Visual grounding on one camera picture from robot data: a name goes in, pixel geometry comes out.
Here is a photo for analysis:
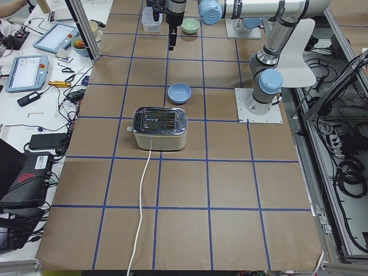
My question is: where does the green ceramic bowl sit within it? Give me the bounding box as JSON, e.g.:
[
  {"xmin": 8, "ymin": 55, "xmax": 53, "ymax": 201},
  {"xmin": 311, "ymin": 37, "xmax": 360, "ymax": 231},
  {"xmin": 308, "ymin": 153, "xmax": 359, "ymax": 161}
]
[{"xmin": 181, "ymin": 18, "xmax": 200, "ymax": 35}]

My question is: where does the blue ceramic bowl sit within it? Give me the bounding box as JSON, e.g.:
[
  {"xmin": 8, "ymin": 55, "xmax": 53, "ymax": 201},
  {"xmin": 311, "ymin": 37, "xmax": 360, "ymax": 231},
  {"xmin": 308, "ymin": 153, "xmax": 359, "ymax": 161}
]
[{"xmin": 167, "ymin": 83, "xmax": 192, "ymax": 104}]

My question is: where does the bowl with colourful items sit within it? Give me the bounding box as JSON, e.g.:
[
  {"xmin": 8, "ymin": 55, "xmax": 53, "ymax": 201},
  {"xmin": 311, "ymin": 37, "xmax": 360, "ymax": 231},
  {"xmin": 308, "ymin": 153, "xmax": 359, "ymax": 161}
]
[{"xmin": 71, "ymin": 36, "xmax": 89, "ymax": 57}]

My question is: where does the clear plastic container blue lid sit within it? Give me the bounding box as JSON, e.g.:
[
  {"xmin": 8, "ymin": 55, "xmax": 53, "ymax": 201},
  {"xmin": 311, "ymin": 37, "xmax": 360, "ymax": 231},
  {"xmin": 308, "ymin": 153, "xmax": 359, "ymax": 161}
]
[{"xmin": 141, "ymin": 7, "xmax": 162, "ymax": 32}]

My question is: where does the cream mug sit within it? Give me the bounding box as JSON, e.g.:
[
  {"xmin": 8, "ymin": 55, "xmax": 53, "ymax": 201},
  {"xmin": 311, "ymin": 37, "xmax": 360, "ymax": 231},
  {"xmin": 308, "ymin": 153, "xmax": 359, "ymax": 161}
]
[{"xmin": 89, "ymin": 20, "xmax": 103, "ymax": 43}]

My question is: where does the silver two-slot toaster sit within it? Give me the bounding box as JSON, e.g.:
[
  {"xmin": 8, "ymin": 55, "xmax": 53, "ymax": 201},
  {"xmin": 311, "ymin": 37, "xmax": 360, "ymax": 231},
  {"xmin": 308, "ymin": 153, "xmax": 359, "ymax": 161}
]
[{"xmin": 131, "ymin": 106, "xmax": 187, "ymax": 151}]

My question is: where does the upper blue teach pendant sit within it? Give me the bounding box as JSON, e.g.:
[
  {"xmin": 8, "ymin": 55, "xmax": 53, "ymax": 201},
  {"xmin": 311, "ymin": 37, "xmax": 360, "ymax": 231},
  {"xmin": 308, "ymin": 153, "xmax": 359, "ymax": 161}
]
[{"xmin": 33, "ymin": 24, "xmax": 79, "ymax": 53}]

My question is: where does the blue teach pendant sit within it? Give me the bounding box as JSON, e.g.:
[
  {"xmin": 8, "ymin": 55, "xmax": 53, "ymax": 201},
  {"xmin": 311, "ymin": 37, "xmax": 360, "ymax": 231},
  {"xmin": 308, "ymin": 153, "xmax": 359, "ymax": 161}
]
[
  {"xmin": 33, "ymin": 24, "xmax": 79, "ymax": 53},
  {"xmin": 5, "ymin": 55, "xmax": 49, "ymax": 93}
]

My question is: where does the white curved panel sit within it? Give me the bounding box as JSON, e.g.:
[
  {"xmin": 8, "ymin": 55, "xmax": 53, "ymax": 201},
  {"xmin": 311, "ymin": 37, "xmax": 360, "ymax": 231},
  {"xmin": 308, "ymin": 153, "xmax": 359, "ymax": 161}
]
[{"xmin": 276, "ymin": 18, "xmax": 316, "ymax": 88}]

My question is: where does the orange cylindrical tool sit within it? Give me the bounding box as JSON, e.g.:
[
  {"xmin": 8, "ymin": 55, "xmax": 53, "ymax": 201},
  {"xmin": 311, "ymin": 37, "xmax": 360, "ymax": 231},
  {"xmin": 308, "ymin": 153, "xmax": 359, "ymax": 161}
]
[{"xmin": 48, "ymin": 81, "xmax": 71, "ymax": 88}]

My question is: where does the lower blue teach pendant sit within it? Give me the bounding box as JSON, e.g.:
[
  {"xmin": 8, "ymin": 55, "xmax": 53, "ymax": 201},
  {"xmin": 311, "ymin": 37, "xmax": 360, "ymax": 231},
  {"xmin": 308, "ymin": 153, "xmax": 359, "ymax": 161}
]
[{"xmin": 5, "ymin": 55, "xmax": 49, "ymax": 93}]

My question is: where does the black phone device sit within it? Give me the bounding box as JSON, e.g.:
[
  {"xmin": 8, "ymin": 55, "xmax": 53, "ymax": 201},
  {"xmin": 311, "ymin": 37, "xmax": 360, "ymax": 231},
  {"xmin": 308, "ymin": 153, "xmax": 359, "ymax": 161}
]
[{"xmin": 17, "ymin": 91, "xmax": 41, "ymax": 107}]

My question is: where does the black power adapter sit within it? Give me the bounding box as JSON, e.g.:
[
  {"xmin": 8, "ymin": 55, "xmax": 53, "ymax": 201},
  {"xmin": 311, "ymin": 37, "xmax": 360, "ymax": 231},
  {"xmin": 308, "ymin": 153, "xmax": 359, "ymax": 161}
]
[{"xmin": 28, "ymin": 133, "xmax": 66, "ymax": 150}]

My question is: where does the black camera on mount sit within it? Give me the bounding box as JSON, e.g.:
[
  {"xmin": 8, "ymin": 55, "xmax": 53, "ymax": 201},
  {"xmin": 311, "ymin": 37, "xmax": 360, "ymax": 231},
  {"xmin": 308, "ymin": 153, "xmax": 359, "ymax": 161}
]
[{"xmin": 146, "ymin": 0, "xmax": 166, "ymax": 22}]

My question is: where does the aluminium frame post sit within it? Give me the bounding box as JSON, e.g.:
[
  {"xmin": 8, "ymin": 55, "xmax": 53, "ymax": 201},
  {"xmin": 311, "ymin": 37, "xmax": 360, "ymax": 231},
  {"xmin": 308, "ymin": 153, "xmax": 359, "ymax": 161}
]
[{"xmin": 65, "ymin": 0, "xmax": 101, "ymax": 61}]

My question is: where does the white toaster power cable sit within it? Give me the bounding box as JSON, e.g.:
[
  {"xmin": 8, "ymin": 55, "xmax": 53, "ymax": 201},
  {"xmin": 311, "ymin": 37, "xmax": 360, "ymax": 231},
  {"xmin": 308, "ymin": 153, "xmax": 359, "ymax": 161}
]
[{"xmin": 126, "ymin": 149, "xmax": 152, "ymax": 276}]

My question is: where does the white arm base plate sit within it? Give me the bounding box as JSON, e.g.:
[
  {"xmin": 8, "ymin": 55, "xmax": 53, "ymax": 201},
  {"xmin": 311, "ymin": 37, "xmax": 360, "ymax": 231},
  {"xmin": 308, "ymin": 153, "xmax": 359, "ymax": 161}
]
[{"xmin": 235, "ymin": 88, "xmax": 283, "ymax": 124}]

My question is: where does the aluminium side frame rail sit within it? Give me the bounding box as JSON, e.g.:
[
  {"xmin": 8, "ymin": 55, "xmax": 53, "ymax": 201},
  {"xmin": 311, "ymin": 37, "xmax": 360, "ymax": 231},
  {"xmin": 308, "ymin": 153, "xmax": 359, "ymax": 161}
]
[{"xmin": 294, "ymin": 89, "xmax": 367, "ymax": 262}]

